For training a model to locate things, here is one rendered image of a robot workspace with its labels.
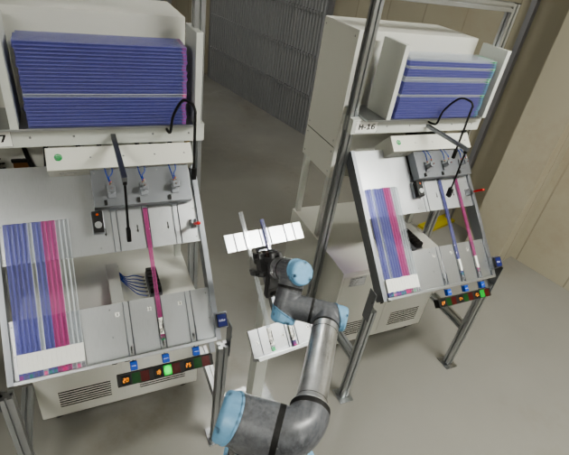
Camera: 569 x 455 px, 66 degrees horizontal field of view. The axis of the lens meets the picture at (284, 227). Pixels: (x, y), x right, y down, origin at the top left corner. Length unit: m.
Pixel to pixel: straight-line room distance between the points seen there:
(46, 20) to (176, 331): 1.14
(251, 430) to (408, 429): 1.64
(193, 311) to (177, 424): 0.81
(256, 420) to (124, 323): 0.81
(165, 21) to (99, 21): 0.22
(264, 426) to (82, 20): 1.39
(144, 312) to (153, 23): 1.03
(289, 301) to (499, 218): 2.79
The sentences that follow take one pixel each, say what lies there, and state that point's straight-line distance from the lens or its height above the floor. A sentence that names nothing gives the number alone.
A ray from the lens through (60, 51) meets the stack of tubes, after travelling 1.58.
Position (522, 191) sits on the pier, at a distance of 3.74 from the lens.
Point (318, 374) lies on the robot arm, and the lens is 1.12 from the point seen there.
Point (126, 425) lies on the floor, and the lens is 2.40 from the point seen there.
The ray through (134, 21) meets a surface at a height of 1.69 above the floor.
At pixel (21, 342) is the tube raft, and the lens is 1.69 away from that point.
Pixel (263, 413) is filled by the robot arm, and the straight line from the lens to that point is 1.02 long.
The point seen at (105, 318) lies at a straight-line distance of 1.68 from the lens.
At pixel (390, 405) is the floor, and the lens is 2.61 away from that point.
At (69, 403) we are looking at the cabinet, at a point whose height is 0.13.
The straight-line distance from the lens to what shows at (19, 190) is 1.74.
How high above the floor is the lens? 2.02
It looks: 33 degrees down
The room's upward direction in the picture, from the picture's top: 9 degrees clockwise
